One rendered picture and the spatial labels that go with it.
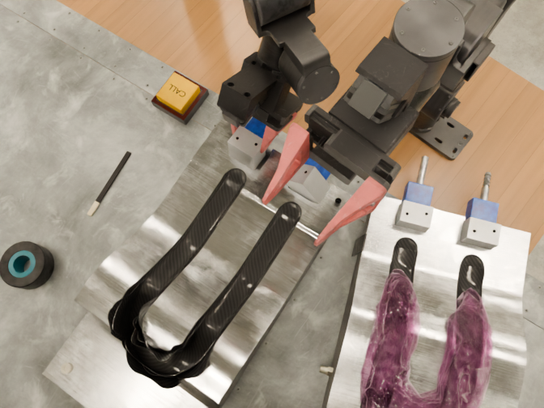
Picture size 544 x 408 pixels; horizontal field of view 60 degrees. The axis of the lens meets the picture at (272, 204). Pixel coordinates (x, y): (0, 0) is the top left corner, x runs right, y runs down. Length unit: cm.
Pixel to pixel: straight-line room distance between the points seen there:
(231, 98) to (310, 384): 48
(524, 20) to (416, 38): 184
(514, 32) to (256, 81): 167
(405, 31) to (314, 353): 56
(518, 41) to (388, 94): 181
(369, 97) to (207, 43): 68
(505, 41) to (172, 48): 146
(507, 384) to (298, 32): 57
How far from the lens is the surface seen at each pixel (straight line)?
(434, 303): 78
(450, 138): 94
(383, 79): 39
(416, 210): 80
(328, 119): 45
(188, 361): 76
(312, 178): 74
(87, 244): 92
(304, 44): 59
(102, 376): 82
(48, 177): 99
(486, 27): 53
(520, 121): 102
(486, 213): 85
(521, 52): 216
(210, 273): 75
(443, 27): 43
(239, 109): 61
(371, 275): 78
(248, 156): 74
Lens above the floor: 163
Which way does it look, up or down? 74 degrees down
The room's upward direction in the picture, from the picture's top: 7 degrees counter-clockwise
